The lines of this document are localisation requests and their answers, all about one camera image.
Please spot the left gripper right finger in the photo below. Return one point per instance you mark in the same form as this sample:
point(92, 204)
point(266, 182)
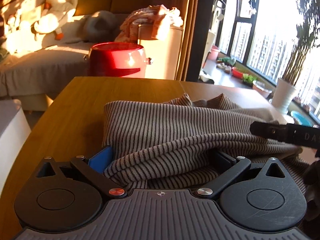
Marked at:
point(228, 169)

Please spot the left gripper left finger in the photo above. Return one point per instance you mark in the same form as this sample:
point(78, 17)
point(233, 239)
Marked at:
point(92, 171)

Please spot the striped grey white garment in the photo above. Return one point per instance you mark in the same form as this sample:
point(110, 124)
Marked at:
point(169, 145)

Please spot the pile of pink clothes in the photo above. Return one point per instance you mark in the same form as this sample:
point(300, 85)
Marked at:
point(160, 17)

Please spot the blue basin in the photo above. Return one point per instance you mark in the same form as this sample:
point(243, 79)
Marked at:
point(300, 119)

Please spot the white plant pot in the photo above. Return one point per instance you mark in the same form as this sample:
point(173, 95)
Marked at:
point(283, 96)

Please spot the white basin with soil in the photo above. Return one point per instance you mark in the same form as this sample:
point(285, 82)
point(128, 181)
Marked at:
point(261, 89)

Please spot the green leafy plants tray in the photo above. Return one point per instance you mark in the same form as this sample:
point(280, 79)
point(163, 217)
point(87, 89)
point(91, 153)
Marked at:
point(248, 79)

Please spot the red plastic basin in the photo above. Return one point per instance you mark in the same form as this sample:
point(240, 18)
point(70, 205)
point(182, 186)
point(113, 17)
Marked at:
point(237, 73)

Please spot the red round stool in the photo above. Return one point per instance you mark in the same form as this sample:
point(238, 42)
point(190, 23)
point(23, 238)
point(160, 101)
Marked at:
point(117, 59)

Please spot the pink plastic basin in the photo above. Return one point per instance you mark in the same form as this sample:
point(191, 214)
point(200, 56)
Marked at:
point(214, 52)

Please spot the sofa with grey cover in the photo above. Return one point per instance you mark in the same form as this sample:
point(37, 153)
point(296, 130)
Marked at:
point(38, 67)

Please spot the white cabinet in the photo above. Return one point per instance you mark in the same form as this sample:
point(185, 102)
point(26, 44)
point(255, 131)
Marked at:
point(163, 54)

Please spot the grey round cushion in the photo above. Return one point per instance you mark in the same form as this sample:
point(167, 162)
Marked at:
point(100, 26)

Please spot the tall bamboo plant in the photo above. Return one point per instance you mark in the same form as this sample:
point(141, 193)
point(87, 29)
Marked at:
point(307, 38)

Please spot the white goose plush toy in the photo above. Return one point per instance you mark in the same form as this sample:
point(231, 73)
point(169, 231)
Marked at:
point(56, 13)

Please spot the beige curtain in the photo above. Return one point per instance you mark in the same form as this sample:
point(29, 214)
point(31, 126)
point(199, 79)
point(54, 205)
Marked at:
point(188, 11)

